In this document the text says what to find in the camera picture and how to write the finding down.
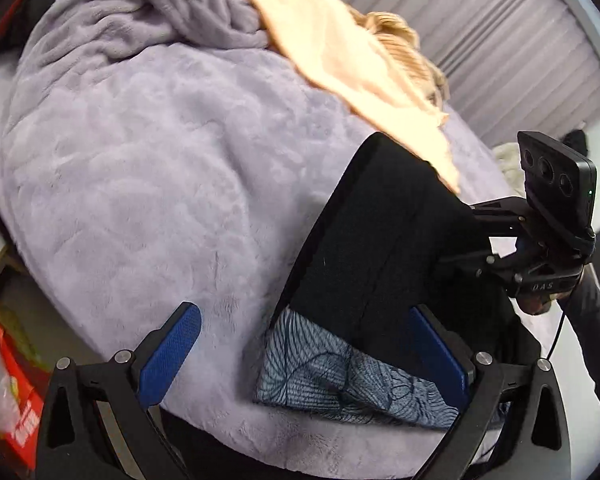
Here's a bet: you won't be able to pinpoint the person's right hand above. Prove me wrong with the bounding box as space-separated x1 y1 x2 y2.
521 292 556 317

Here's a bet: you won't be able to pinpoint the lavender fleece blanket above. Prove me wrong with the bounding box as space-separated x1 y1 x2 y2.
0 0 551 468

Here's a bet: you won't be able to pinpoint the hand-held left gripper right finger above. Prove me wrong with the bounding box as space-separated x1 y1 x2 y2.
409 304 573 480

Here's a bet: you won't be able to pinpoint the cream fleece blanket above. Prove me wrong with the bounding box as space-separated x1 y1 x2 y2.
220 0 462 195

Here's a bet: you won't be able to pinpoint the black cable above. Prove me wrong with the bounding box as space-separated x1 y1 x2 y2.
544 300 570 361

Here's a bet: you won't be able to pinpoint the cream striped shirt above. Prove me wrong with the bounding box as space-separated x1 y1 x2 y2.
352 10 451 111

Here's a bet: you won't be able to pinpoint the black pants with patterned lining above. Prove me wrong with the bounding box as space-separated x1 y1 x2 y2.
252 132 543 431

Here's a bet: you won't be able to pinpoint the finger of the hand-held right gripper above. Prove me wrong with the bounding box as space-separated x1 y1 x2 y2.
470 196 531 233
437 252 518 281

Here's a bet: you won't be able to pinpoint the red plastic package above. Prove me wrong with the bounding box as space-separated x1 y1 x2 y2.
0 294 51 471

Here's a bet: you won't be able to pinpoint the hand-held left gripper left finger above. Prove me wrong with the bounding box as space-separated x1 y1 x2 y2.
35 302 202 480

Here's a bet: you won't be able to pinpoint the white curtain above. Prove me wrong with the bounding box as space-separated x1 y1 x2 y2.
280 0 600 148

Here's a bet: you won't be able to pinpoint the person's right forearm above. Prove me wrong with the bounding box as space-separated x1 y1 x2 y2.
562 265 600 426

